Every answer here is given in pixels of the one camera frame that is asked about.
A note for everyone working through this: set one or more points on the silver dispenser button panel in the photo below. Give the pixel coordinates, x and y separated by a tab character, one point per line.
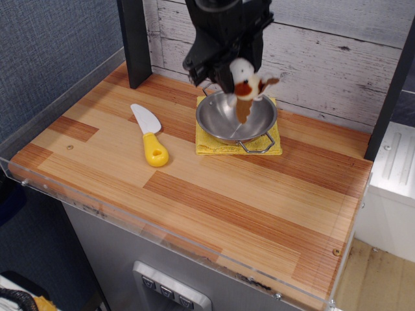
177	295

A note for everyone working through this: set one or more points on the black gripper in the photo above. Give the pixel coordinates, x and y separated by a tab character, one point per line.
225	30

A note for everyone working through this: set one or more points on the clear acrylic guard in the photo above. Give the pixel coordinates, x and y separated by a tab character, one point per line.
281	221

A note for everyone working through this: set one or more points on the yellow folded cloth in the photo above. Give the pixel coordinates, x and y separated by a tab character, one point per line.
207	145

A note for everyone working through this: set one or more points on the dark post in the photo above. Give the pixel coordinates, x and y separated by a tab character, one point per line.
135	41
392	96

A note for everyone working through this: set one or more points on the dark right post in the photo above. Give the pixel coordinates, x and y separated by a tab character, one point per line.
392	96

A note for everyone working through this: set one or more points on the white ridged side panel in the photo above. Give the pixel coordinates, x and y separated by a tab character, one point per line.
393	168

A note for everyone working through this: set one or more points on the white brown plush dog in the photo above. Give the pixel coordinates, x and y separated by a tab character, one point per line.
248	86

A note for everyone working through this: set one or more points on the dark left post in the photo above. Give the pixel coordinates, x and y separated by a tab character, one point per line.
135	41

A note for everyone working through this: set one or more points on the stainless steel bowl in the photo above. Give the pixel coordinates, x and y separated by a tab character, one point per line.
233	123

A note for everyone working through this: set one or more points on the grey toy fridge cabinet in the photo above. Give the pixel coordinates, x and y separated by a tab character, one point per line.
112	250

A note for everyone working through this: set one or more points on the yellow handled toy knife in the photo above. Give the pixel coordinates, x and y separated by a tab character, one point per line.
155	153

